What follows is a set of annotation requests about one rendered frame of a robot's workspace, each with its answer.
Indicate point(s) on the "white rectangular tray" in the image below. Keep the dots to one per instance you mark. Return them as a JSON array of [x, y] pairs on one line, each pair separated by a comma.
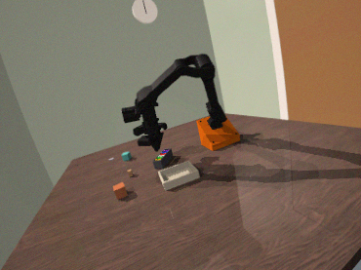
[[178, 175]]

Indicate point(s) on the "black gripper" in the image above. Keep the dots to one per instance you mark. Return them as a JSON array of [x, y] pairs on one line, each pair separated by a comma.
[[154, 136]]

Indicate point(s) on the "small teal block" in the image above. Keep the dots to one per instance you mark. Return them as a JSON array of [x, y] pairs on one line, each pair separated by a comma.
[[127, 156]]

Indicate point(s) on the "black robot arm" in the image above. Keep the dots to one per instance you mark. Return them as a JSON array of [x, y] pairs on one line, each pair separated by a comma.
[[147, 95]]

